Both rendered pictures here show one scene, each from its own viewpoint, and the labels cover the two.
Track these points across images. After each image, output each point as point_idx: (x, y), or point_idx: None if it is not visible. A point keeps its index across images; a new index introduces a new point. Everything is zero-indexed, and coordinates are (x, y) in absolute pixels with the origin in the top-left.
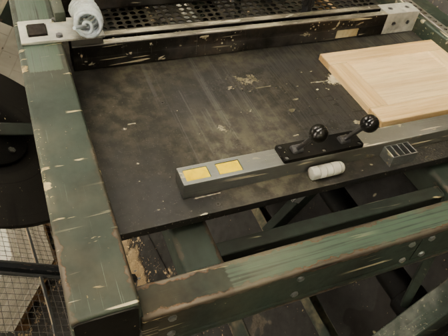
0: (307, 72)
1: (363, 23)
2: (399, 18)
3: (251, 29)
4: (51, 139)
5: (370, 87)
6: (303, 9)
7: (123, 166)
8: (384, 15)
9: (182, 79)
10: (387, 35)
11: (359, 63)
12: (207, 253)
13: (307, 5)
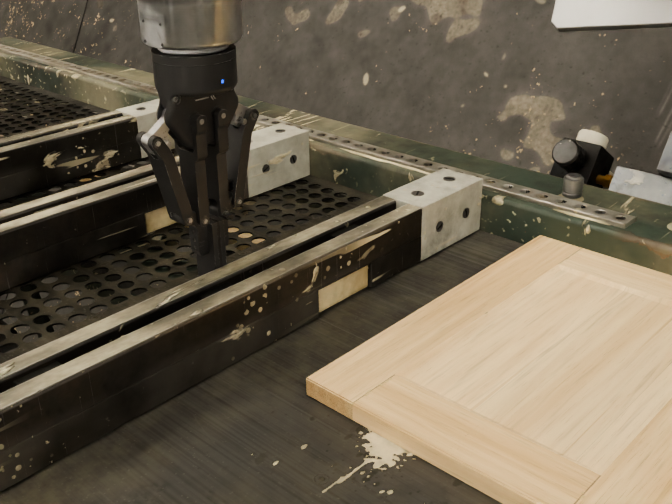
0: (295, 455)
1: (373, 248)
2: (448, 209)
3: (57, 384)
4: None
5: (508, 431)
6: (202, 266)
7: None
8: (414, 214)
9: None
10: (435, 257)
11: (427, 362)
12: None
13: (211, 249)
